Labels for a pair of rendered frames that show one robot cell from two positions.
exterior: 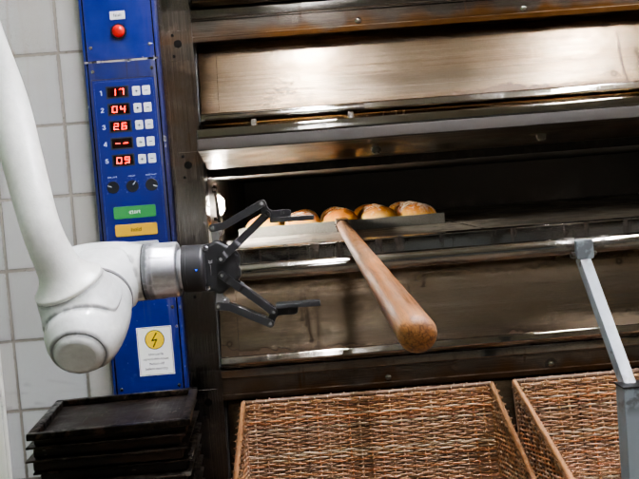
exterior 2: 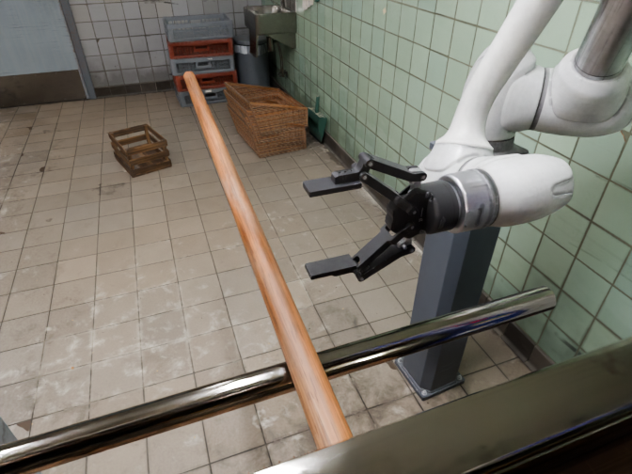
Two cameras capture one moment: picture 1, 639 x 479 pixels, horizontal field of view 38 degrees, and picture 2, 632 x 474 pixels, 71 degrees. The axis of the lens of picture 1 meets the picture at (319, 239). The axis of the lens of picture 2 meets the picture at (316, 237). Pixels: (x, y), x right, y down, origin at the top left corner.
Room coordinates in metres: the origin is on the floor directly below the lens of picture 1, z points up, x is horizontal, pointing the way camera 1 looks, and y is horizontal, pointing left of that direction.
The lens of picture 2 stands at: (1.94, -0.14, 1.53)
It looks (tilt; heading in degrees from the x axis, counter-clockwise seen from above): 36 degrees down; 161
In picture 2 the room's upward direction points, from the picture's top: straight up
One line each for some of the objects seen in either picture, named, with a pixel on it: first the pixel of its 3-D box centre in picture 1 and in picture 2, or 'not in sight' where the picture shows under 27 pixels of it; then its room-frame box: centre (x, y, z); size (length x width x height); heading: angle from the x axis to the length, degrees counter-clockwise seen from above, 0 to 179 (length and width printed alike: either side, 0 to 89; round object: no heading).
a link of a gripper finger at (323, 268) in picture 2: (298, 303); (330, 266); (1.48, 0.04, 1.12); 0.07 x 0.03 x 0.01; 90
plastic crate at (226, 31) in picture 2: not in sight; (197, 26); (-2.75, 0.29, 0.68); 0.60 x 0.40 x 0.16; 91
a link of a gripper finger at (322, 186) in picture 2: (292, 218); (332, 184); (1.48, 0.04, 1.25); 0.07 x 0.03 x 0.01; 90
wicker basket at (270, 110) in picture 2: not in sight; (265, 103); (-1.47, 0.61, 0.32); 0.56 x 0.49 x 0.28; 9
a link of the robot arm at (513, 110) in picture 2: not in sight; (499, 89); (1.01, 0.69, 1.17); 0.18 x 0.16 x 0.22; 51
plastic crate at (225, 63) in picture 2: not in sight; (200, 60); (-2.76, 0.27, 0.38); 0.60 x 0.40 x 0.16; 89
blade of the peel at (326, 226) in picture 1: (339, 222); not in sight; (2.66, -0.06, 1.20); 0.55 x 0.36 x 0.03; 90
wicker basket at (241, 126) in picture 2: not in sight; (265, 126); (-1.48, 0.60, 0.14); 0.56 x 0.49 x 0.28; 7
